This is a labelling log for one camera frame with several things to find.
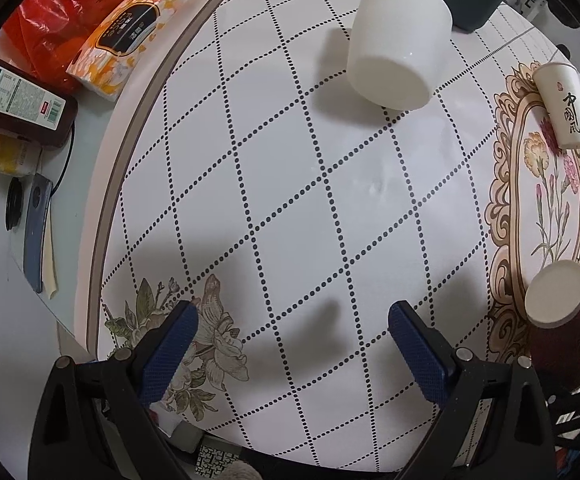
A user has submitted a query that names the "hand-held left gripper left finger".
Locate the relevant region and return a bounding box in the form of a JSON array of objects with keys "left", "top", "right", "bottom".
[{"left": 28, "top": 300, "right": 200, "bottom": 480}]

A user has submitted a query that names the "dark red paper cup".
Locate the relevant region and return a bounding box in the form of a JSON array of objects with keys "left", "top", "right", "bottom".
[{"left": 524, "top": 260, "right": 580, "bottom": 395}]

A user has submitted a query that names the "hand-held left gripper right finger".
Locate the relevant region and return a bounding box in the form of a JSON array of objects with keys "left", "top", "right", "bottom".
[{"left": 388, "top": 300, "right": 557, "bottom": 480}]

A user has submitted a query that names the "black cable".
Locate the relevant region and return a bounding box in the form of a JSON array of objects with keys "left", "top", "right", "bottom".
[{"left": 50, "top": 125, "right": 76, "bottom": 196}]

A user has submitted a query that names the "dark brown labelled bottle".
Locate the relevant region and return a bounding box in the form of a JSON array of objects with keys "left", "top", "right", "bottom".
[{"left": 0, "top": 57, "right": 79, "bottom": 149}]

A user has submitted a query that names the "white printed paper cup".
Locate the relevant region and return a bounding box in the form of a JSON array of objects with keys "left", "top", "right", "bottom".
[{"left": 532, "top": 62, "right": 580, "bottom": 150}]

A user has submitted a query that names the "cream flat stick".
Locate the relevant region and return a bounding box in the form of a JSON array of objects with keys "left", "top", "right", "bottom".
[{"left": 43, "top": 205, "right": 59, "bottom": 301}]

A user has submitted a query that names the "orange white tissue pack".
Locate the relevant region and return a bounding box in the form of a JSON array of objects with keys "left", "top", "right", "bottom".
[{"left": 66, "top": 0, "right": 183, "bottom": 103}]

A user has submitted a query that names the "yellow packet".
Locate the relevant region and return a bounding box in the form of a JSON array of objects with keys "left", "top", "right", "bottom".
[{"left": 0, "top": 127, "right": 43, "bottom": 177}]

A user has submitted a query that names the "black round cap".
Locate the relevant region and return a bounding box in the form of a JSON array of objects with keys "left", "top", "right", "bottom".
[{"left": 5, "top": 178, "right": 25, "bottom": 231}]

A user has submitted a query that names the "patterned tablecloth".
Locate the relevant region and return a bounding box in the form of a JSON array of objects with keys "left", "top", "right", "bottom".
[{"left": 72, "top": 0, "right": 580, "bottom": 473}]

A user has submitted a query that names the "red plastic bag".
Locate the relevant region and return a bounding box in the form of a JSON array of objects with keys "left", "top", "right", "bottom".
[{"left": 1, "top": 0, "right": 158, "bottom": 95}]

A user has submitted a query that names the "blue smartphone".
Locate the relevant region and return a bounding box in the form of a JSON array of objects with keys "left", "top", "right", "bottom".
[{"left": 23, "top": 174, "right": 54, "bottom": 294}]

